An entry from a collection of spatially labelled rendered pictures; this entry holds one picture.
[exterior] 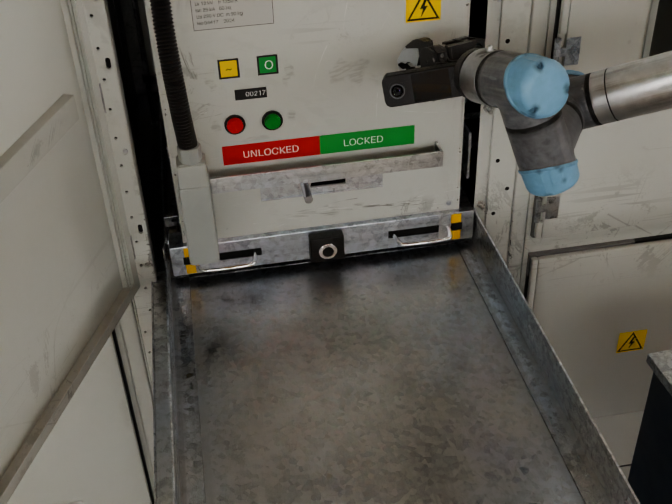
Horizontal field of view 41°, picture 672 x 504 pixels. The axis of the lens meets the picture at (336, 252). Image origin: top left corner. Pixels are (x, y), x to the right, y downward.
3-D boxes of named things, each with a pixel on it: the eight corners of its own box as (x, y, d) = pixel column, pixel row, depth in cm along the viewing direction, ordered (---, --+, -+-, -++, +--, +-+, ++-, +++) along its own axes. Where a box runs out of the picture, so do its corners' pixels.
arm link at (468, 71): (476, 112, 120) (471, 51, 117) (458, 107, 124) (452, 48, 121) (523, 100, 122) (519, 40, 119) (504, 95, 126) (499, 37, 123)
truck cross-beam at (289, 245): (472, 237, 163) (474, 210, 159) (173, 276, 156) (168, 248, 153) (464, 222, 167) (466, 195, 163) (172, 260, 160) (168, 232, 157)
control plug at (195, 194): (220, 263, 144) (208, 168, 134) (190, 266, 143) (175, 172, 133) (217, 236, 150) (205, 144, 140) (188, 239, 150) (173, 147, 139)
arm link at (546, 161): (592, 155, 125) (572, 84, 120) (577, 197, 117) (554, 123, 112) (538, 163, 129) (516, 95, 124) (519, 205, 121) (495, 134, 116)
